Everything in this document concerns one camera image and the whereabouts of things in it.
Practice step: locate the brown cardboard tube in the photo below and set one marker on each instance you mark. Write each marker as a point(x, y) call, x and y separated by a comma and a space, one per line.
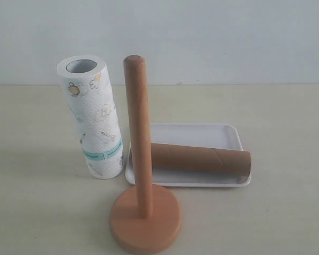
point(200, 159)

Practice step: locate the wooden paper towel holder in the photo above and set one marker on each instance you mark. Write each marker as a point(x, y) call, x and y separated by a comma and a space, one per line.
point(145, 218)

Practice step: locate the white rectangular tray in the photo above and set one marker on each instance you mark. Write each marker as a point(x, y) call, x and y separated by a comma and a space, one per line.
point(210, 135)

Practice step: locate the printed white paper towel roll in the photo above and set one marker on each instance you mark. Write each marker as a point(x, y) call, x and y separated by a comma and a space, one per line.
point(86, 85)

